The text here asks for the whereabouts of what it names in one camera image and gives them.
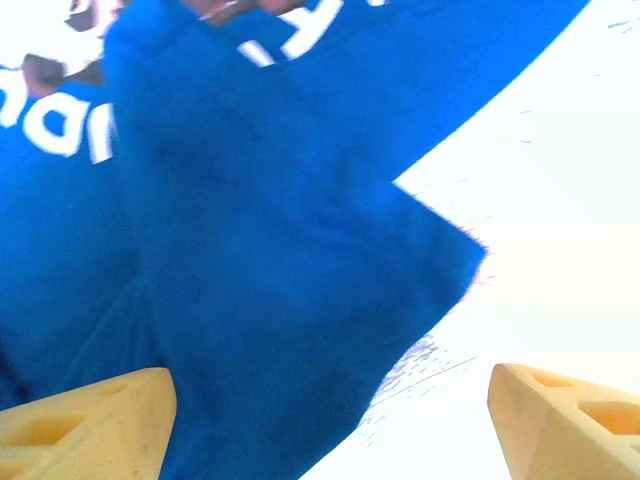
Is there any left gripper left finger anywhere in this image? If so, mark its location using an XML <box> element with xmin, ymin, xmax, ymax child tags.
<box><xmin>0</xmin><ymin>367</ymin><xmax>179</xmax><ymax>480</ymax></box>

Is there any blue printed t-shirt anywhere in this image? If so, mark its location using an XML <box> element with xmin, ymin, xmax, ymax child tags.
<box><xmin>0</xmin><ymin>0</ymin><xmax>594</xmax><ymax>480</ymax></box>

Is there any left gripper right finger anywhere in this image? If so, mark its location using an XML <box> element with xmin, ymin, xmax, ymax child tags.
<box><xmin>487</xmin><ymin>363</ymin><xmax>640</xmax><ymax>480</ymax></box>

